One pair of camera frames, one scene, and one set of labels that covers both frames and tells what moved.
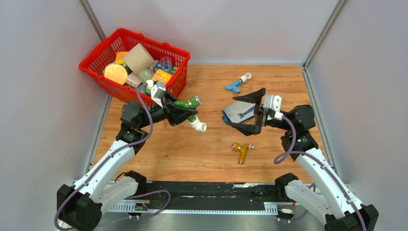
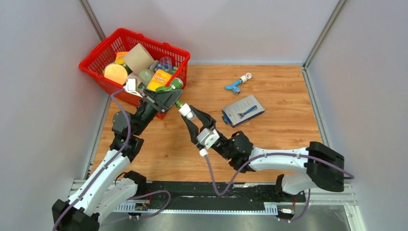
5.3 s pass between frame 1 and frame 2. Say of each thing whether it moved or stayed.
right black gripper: moved
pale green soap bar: stayed
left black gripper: moved
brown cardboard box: stayed
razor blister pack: stayed
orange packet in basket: stayed
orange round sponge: stayed
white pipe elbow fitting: moved
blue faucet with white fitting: stayed
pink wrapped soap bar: stayed
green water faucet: moved
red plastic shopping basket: stayed
